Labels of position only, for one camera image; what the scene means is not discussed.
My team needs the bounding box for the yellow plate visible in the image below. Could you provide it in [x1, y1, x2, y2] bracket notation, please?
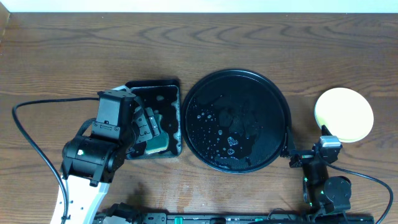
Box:
[314, 88, 374, 143]

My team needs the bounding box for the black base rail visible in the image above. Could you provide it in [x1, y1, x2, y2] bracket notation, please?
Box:
[93, 203, 374, 224]

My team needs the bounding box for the green and yellow sponge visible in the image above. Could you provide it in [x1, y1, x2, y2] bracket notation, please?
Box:
[145, 114, 169, 155]

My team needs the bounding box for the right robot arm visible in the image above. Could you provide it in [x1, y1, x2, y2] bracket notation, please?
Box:
[280, 125, 351, 217]

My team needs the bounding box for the round black serving tray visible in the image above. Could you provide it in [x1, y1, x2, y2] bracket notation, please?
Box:
[181, 69, 292, 174]

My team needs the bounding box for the black rectangular water tray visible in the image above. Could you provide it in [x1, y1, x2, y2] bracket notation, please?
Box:
[126, 79, 182, 160]

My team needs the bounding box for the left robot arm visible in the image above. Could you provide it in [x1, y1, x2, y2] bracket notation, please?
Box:
[51, 104, 168, 223]

